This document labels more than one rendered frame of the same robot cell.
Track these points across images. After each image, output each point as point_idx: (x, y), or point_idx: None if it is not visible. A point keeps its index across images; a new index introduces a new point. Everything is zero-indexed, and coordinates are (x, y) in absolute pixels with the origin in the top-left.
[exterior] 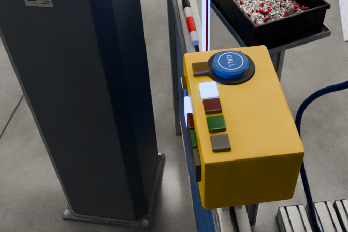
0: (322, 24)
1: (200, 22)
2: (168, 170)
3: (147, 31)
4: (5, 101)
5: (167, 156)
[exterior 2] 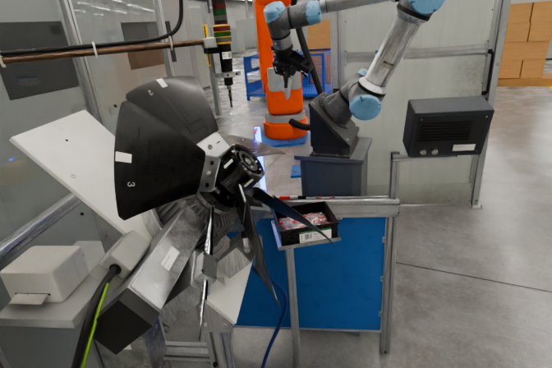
0: (281, 241)
1: (289, 201)
2: (347, 337)
3: (511, 339)
4: (405, 258)
5: (359, 338)
